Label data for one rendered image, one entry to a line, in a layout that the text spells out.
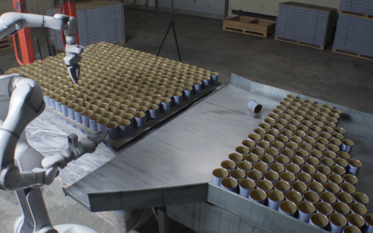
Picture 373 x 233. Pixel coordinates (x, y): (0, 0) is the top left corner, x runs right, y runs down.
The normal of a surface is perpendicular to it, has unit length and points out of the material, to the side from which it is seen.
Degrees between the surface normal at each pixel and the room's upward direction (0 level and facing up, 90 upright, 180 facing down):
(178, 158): 0
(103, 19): 91
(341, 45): 89
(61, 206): 0
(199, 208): 90
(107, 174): 0
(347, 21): 90
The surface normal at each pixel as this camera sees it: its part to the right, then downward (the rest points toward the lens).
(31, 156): 0.91, 0.21
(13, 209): 0.03, -0.88
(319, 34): -0.53, 0.36
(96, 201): 0.19, 0.46
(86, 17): 0.80, 0.32
